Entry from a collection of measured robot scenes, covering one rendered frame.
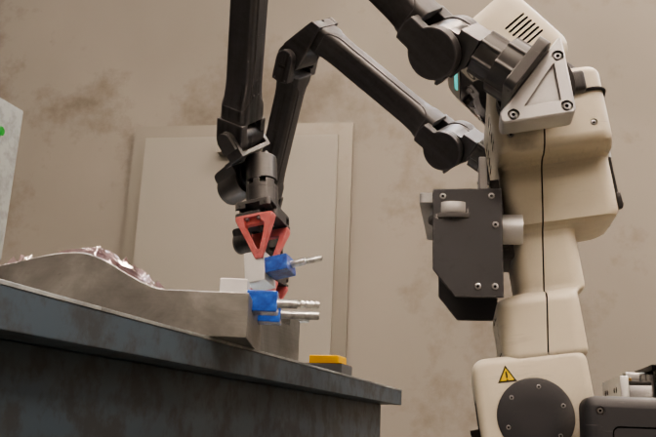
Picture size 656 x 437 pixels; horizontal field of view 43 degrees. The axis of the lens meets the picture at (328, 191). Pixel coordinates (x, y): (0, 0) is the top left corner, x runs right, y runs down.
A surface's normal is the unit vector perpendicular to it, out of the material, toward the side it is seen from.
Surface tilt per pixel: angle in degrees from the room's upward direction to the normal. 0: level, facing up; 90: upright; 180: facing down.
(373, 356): 90
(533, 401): 90
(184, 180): 90
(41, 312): 90
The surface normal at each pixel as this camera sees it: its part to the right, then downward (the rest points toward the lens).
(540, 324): -0.16, -0.28
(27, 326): 0.96, -0.04
